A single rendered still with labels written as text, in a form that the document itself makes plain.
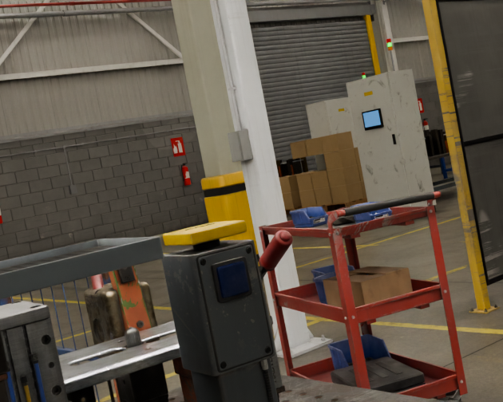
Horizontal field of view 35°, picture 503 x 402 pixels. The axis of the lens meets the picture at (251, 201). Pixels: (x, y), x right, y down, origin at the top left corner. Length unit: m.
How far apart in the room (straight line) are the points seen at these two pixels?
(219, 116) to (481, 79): 3.36
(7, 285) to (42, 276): 0.03
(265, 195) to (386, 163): 6.43
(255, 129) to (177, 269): 4.16
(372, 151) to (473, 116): 6.05
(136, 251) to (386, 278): 2.54
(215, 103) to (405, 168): 3.73
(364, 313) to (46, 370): 2.31
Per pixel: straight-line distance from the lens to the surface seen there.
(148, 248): 0.66
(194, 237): 0.73
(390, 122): 11.06
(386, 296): 3.16
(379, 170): 11.31
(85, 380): 0.99
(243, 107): 4.89
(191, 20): 8.17
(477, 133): 5.38
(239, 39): 4.95
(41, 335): 0.84
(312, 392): 1.78
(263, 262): 0.86
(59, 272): 0.64
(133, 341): 1.09
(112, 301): 1.23
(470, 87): 5.40
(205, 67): 8.13
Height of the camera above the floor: 1.22
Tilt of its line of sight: 3 degrees down
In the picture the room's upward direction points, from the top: 11 degrees counter-clockwise
